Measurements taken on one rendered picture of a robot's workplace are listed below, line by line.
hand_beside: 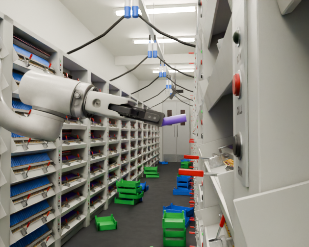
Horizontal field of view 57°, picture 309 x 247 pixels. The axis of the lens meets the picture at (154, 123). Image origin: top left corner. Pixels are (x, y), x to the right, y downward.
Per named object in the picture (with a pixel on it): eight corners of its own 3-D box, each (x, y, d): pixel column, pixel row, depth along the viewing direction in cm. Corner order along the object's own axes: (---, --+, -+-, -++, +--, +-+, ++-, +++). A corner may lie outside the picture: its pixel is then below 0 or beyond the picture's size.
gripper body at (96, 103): (83, 82, 62) (133, 93, 60) (97, 89, 72) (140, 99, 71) (74, 115, 62) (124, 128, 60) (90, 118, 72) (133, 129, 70)
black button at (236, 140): (236, 158, 19) (235, 134, 19) (232, 156, 21) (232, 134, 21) (251, 158, 19) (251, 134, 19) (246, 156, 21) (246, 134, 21)
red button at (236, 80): (235, 94, 19) (235, 71, 19) (232, 97, 21) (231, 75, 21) (250, 94, 19) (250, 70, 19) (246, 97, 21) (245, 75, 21)
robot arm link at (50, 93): (65, 117, 62) (77, 77, 63) (10, 103, 64) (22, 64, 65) (78, 122, 70) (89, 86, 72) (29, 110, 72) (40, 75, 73)
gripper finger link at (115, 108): (118, 105, 58) (141, 111, 61) (103, 102, 64) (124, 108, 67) (117, 111, 58) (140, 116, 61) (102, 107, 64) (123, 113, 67)
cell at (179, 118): (186, 116, 65) (158, 121, 66) (185, 111, 64) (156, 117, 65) (187, 123, 64) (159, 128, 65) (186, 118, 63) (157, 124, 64)
